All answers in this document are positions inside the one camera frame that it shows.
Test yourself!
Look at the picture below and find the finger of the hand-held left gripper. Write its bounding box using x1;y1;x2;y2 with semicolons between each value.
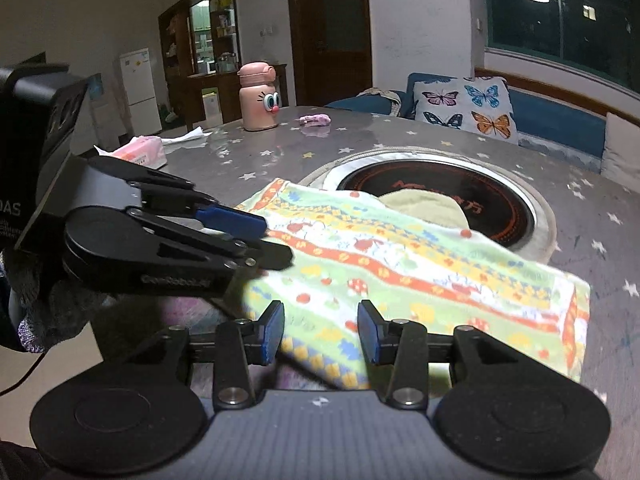
127;206;294;293
90;156;267;240

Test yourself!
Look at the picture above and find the green orange patterned cloth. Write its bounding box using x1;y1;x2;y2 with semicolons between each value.
235;177;591;391

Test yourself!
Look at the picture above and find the black cable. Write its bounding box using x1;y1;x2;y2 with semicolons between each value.
0;350;51;396

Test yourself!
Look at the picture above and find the round built-in cooker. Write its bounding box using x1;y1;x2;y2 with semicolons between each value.
300;146;557;267

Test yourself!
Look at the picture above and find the dark wooden door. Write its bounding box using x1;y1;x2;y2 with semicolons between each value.
286;0;373;108

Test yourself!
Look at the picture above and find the pink tissue pack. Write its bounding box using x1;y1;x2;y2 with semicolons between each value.
95;135;168;168

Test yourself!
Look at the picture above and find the person's left hand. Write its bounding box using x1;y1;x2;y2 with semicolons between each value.
0;247;108;356

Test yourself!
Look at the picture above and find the yellow-green cloth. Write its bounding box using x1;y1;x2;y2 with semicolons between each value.
377;189;468;231

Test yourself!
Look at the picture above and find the blue sofa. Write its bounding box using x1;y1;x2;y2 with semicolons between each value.
325;72;640;176

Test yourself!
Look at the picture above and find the white pillow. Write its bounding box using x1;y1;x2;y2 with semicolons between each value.
600;112;640;178

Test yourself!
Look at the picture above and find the small white appliance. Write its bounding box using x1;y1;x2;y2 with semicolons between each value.
201;87;223;128

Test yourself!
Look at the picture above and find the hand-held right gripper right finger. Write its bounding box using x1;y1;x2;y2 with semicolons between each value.
356;299;513;411

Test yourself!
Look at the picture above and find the striped blanket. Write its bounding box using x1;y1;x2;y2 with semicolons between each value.
356;87;406;118

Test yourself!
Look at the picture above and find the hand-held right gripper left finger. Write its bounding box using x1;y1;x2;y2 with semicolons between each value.
119;300;287;412

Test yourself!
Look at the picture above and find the white paper tissue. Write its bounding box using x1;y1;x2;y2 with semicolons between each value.
160;127;213;148

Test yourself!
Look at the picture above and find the dark wooden cabinet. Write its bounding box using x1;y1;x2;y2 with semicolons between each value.
159;0;288;131

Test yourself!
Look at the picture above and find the pink cartoon bottle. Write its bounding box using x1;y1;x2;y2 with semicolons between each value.
236;62;281;132

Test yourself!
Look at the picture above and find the grey star-print tablecloth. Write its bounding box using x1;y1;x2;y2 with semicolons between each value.
95;105;640;480

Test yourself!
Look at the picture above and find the dark window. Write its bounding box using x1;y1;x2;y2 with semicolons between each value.
482;0;640;91

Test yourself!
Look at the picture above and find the white refrigerator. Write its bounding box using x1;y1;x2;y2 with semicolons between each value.
119;48;163;136

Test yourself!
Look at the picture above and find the butterfly print pillow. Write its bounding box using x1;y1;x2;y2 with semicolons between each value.
414;76;520;146

